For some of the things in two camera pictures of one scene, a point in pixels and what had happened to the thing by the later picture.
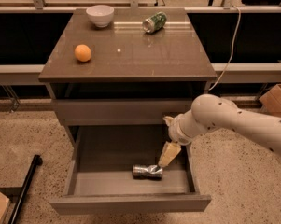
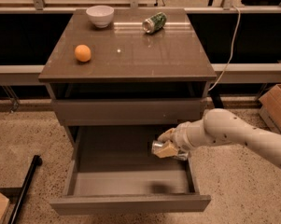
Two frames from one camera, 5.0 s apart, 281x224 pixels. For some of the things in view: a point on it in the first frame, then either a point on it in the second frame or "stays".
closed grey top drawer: x=120 y=112 stays
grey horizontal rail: x=236 y=73 stays
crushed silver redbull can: x=143 y=171 -> x=157 y=145
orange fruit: x=82 y=52 stays
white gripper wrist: x=175 y=131 -> x=181 y=138
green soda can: x=154 y=22 stays
